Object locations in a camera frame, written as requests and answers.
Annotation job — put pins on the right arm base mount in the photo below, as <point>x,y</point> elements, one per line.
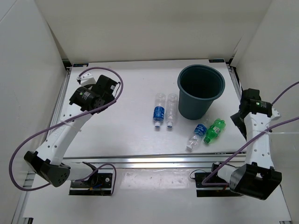
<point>215,187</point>

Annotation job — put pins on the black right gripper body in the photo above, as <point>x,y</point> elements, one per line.
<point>240,116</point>

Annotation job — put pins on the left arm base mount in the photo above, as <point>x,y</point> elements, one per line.
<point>100,184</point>

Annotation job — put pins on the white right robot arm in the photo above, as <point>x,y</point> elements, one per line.
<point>257,177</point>

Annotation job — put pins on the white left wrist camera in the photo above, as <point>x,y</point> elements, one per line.
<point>86,79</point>

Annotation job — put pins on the dark teal plastic bin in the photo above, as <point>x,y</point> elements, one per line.
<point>199,86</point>

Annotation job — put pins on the aluminium front frame rail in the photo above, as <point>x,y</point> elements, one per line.
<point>202,161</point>

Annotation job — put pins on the clear bottle blue label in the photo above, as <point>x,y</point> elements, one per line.
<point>197,135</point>
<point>159,110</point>

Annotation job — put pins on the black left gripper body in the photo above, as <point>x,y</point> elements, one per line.
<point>110,98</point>

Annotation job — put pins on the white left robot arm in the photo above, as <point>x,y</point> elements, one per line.
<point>46,161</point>

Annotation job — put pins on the green plastic soda bottle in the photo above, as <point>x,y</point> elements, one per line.
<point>214,130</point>

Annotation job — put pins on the clear unlabelled plastic bottle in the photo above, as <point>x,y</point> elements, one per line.
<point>171,110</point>

